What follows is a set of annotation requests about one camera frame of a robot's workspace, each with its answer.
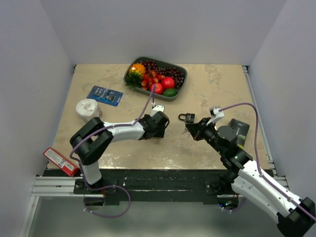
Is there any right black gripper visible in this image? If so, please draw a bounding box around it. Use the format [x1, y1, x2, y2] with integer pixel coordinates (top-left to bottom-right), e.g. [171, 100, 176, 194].
[186, 117, 225, 156]

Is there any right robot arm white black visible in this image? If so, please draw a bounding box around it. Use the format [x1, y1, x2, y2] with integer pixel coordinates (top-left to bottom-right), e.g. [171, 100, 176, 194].
[186, 118, 316, 237]

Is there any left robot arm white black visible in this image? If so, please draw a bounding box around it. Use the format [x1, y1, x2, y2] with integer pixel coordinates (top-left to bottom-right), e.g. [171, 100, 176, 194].
[70, 111, 169, 194]

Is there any black headed key bunch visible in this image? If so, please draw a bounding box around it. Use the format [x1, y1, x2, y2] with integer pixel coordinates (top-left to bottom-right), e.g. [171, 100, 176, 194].
[181, 128, 191, 138]

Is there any black padlock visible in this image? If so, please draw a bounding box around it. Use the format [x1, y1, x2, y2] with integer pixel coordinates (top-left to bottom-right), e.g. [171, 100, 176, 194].
[178, 113, 195, 124]

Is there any red apple front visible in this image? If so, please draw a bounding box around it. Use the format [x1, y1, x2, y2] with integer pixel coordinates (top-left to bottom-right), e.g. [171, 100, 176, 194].
[150, 83, 164, 95]

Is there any red apple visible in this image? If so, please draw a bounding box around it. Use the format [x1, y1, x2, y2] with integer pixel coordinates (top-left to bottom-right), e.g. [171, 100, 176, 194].
[161, 77, 175, 90]
[150, 83, 164, 95]

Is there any green avocado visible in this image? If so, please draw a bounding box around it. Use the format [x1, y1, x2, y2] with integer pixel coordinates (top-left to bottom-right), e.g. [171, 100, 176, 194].
[162, 88, 178, 97]

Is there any red apple back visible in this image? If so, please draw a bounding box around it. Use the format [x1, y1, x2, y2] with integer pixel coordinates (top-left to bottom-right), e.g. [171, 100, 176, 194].
[161, 77, 175, 90]

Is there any green black box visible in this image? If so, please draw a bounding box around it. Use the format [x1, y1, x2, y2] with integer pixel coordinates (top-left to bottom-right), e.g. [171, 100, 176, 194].
[229, 118, 250, 148]

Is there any red cherry cluster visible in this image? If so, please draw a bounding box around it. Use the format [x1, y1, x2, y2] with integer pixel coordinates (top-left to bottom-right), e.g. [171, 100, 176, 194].
[140, 70, 165, 90]

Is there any dark grape bunch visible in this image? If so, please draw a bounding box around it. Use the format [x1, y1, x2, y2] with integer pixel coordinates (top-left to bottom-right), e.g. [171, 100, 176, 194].
[140, 60, 184, 89]

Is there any blue card package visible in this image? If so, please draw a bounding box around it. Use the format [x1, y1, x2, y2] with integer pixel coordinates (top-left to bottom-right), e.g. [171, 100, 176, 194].
[86, 85, 123, 107]

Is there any orange pineapple toy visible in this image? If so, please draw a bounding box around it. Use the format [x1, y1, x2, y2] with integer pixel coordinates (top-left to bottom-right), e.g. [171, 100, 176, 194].
[128, 63, 146, 76]

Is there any grey fruit tray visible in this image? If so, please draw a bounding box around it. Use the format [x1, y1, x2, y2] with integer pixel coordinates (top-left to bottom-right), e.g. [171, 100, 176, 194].
[123, 56, 187, 102]

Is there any white paper roll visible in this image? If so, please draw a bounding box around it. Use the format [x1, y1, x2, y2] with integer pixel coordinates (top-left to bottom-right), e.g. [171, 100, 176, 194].
[76, 99, 102, 122]

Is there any red box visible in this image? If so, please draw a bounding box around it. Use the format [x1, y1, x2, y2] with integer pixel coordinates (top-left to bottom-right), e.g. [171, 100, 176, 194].
[43, 147, 79, 177]

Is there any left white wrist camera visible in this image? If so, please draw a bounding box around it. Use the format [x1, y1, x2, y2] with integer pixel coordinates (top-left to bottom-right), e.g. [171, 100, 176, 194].
[151, 105, 165, 116]

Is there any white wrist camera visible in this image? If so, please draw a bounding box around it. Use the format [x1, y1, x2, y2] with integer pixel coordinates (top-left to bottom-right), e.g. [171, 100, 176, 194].
[151, 105, 165, 116]
[206, 106, 224, 125]

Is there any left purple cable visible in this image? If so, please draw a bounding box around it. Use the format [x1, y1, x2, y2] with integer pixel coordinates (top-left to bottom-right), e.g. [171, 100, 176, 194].
[69, 85, 157, 218]

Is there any purple cable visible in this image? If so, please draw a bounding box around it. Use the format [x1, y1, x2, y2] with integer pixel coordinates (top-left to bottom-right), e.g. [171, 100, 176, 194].
[218, 102, 316, 222]
[69, 85, 157, 218]

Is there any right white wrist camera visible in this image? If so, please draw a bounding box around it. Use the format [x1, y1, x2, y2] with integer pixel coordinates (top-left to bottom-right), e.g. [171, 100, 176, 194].
[206, 106, 224, 125]

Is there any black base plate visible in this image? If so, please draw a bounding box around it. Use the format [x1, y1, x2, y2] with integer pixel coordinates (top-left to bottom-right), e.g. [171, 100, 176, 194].
[43, 168, 275, 206]

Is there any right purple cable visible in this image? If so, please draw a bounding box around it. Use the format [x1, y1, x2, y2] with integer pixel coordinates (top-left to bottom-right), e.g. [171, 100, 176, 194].
[218, 102, 316, 222]

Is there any aluminium frame rail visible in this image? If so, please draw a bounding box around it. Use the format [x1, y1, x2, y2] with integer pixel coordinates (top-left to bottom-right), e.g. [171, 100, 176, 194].
[242, 66, 289, 189]

